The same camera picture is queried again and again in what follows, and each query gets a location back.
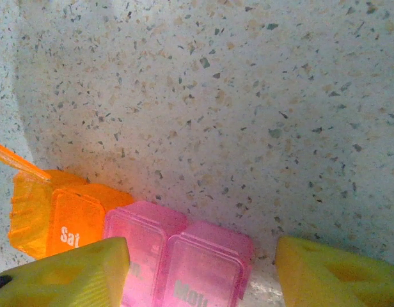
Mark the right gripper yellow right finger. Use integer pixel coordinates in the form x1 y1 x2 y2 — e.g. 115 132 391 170
275 236 394 307

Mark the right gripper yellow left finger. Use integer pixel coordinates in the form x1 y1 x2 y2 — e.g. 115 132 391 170
0 236 131 307

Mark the orange pill organizer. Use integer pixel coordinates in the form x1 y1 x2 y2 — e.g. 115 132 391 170
0 140 136 260

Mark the pink pill organizer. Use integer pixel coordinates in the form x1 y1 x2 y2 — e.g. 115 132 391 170
102 200 255 307

